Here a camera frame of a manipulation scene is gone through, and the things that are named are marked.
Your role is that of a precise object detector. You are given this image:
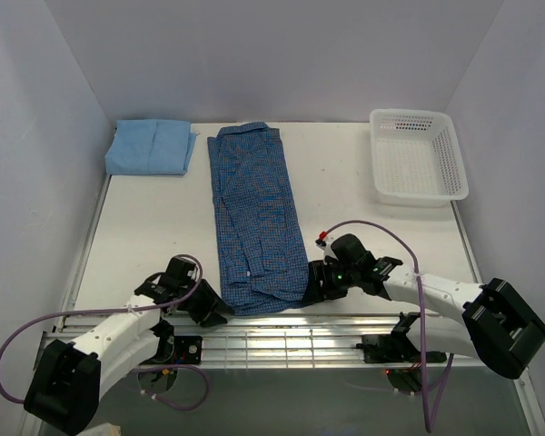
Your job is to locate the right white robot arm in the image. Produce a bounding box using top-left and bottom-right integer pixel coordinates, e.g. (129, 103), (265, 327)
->
(302, 233), (545, 380)

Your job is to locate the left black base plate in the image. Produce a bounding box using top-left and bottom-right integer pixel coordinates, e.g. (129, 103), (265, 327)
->
(164, 335), (203, 365)

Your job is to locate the aluminium rail frame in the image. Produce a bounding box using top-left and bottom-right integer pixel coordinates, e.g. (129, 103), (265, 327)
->
(20, 290), (545, 436)

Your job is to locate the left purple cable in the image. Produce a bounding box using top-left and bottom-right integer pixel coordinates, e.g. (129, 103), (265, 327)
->
(0, 253), (211, 412)

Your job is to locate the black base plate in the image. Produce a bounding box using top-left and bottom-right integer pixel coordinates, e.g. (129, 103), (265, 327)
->
(164, 335), (203, 365)
(355, 334), (423, 364)

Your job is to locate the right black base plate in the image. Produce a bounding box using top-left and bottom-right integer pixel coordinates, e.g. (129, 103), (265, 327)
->
(355, 334), (423, 364)

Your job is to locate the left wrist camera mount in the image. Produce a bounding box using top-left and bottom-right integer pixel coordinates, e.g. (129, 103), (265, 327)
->
(183, 264), (197, 281)

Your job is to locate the blue plaid long sleeve shirt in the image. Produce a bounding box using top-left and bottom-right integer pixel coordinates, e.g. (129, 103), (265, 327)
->
(207, 122), (309, 316)

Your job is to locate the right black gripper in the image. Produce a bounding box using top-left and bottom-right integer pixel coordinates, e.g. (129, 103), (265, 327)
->
(302, 258), (359, 303)

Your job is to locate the white plastic basket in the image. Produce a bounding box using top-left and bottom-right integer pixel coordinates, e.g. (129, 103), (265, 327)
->
(370, 109), (469, 207)

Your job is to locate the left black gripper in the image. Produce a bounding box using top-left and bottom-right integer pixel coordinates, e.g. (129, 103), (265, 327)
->
(177, 277), (233, 327)

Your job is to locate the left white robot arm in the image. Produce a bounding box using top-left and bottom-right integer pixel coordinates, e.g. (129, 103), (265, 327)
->
(23, 255), (233, 435)

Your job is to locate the folded light blue shirt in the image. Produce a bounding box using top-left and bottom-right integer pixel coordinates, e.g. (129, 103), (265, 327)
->
(104, 119), (196, 176)

